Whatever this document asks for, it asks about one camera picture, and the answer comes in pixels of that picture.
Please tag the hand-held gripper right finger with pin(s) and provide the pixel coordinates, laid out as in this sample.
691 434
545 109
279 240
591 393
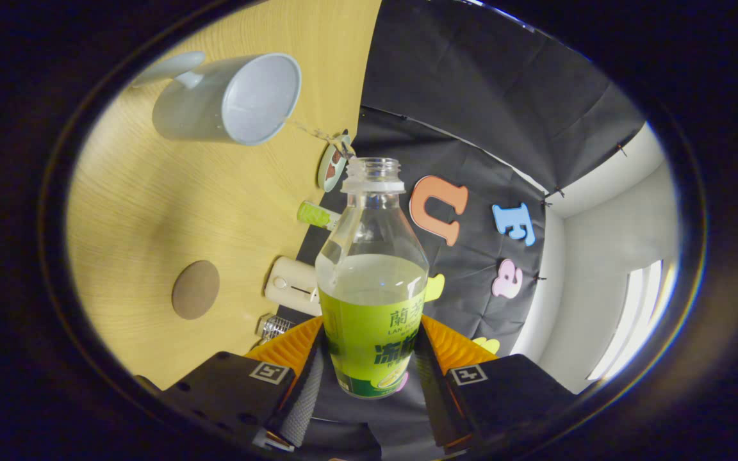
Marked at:
436 397

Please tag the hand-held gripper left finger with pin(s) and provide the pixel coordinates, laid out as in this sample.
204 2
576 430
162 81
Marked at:
305 397

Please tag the green label juice bottle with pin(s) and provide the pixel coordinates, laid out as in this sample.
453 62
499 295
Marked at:
372 333

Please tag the round brown coaster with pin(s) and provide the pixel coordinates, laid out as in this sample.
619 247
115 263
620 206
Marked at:
196 290

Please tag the white cup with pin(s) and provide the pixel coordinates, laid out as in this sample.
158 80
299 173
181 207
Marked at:
215 109

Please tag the small capped green bottle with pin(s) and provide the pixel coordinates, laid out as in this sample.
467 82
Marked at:
314 214

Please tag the metal mesh holder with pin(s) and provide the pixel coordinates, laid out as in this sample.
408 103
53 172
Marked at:
274 326

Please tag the white toaster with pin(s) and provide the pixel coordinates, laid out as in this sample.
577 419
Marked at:
289 285

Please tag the ceiling light panel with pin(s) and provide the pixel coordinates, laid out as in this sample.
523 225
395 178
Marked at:
631 320

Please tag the pale green plate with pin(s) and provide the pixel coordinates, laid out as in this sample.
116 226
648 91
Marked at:
325 182

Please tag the brown food piece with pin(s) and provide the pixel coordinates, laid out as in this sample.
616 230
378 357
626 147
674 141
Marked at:
337 157
331 175

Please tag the wooden table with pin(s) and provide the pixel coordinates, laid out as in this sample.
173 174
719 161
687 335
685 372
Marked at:
151 205

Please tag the black backdrop cloth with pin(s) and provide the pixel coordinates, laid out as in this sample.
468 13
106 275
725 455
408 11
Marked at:
471 96

